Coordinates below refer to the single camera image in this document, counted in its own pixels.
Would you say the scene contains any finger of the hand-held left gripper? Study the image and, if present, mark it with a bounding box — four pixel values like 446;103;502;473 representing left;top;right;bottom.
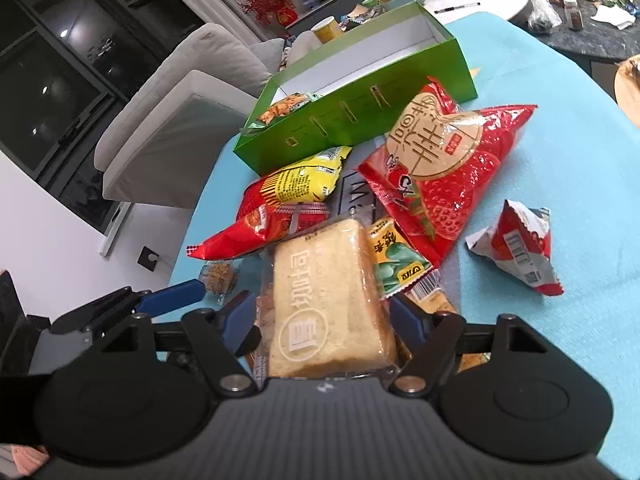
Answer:
54;279;207;336

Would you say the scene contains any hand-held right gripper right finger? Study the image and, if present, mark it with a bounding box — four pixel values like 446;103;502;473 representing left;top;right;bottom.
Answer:
387;294;548;396

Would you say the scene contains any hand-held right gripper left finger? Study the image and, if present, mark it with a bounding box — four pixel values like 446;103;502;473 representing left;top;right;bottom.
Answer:
95;290;263;396

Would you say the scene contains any clear toast bread packet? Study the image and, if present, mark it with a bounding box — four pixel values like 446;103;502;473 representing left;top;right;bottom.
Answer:
252;212;401;378

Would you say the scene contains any red yellow snack bag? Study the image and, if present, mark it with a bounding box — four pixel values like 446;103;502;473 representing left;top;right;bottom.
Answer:
186;146;353;261

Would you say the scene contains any small red white packet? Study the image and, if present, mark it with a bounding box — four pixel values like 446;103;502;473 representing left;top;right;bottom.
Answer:
465;199;565;296

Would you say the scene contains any large red strawberry snack bag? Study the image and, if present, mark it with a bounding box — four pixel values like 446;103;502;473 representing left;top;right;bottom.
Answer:
357;77;538;268

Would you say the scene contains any green cardboard box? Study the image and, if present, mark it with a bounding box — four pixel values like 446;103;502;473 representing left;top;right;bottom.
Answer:
234;1;478;177

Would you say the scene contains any orange cracker packet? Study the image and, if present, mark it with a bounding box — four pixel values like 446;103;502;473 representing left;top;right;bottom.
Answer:
405;282;488;372

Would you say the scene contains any small clear cake packet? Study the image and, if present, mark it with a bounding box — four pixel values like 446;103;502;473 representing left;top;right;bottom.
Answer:
200;260;240;306

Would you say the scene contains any yellow green pea packet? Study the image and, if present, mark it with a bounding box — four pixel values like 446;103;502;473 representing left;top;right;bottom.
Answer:
367;217;433;301

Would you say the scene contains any beige sofa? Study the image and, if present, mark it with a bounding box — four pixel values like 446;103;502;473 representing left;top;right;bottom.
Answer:
94;22;281;211

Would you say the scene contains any orange chips packet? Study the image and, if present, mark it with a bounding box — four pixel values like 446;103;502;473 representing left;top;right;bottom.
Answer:
257;91;323;126

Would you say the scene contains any dark glass window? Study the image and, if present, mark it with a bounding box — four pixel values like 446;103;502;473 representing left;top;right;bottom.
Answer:
0;0;206;236

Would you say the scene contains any yellow paper cup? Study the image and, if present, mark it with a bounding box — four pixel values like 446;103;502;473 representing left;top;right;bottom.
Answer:
311;16;346;43

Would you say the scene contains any round wooden stool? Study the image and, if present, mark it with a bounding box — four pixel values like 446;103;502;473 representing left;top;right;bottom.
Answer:
615;55;640;126

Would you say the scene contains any clear plastic bag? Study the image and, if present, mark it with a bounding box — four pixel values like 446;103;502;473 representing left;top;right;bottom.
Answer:
527;0;563;33

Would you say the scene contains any dark marble round table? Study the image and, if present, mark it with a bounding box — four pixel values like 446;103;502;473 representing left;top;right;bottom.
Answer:
545;0;640;63

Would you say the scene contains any white paper sheet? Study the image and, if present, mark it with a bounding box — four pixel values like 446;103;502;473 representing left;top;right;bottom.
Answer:
590;5;636;31

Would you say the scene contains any wall socket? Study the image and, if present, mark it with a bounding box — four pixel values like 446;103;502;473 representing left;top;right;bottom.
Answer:
137;246;162;272

